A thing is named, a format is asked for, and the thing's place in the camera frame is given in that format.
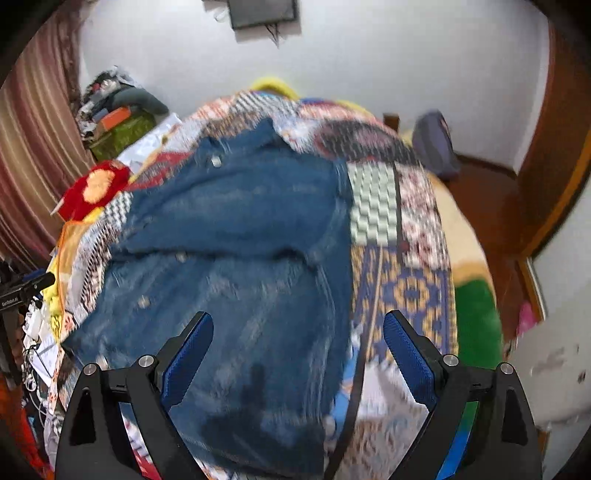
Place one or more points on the red plush toy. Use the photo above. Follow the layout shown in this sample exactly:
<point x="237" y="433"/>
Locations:
<point x="94" y="189"/>

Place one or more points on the pile of household clutter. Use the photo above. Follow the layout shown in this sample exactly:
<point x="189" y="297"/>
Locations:
<point x="99" y="99"/>

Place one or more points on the grey plush pillow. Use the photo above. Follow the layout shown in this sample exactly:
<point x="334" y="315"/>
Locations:
<point x="141" y="99"/>

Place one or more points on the yellow printed bedsheet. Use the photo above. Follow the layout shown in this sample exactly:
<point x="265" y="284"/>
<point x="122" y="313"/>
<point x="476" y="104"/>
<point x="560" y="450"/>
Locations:
<point x="62" y="277"/>

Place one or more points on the yellow plush cushion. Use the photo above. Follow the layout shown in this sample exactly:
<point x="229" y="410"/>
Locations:
<point x="272" y="87"/>

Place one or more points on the striped brown curtain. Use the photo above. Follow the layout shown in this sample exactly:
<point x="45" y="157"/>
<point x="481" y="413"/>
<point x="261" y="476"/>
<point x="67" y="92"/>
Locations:
<point x="37" y="152"/>

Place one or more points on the grey blue backpack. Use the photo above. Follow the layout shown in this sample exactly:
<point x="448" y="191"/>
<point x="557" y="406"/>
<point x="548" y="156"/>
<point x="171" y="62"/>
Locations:
<point x="434" y="145"/>

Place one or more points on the wooden wardrobe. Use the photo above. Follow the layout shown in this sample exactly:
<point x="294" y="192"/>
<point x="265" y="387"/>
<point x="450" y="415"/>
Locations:
<point x="549" y="152"/>

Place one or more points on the small black wall monitor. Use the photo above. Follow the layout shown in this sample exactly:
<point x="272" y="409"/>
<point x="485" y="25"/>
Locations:
<point x="263" y="13"/>

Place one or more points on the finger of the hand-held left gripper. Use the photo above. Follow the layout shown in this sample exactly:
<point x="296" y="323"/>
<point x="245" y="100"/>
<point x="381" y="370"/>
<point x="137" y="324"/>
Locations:
<point x="39" y="279"/>

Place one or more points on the patchwork printed quilt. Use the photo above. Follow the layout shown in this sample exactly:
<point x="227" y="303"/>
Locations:
<point x="397" y="277"/>

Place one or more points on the green patterned box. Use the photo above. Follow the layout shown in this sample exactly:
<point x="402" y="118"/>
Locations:
<point x="122" y="136"/>

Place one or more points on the wooden bed post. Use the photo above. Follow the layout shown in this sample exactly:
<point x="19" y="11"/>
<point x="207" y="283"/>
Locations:
<point x="391" y="121"/>

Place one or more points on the orange box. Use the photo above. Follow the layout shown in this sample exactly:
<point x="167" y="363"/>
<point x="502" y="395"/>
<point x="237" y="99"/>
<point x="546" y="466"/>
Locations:
<point x="114" y="118"/>

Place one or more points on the blue denim jacket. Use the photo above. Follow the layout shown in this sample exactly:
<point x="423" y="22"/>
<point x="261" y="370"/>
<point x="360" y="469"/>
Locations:
<point x="231" y="277"/>

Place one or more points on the white cloth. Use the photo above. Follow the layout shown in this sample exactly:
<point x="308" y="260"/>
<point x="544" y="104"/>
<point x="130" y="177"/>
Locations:
<point x="147" y="141"/>

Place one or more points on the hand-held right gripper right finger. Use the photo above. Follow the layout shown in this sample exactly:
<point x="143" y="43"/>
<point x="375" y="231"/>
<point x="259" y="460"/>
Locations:
<point x="408" y="355"/>

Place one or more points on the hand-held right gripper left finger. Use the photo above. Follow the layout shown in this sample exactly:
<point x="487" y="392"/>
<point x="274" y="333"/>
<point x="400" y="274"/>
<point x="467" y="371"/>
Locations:
<point x="187" y="364"/>

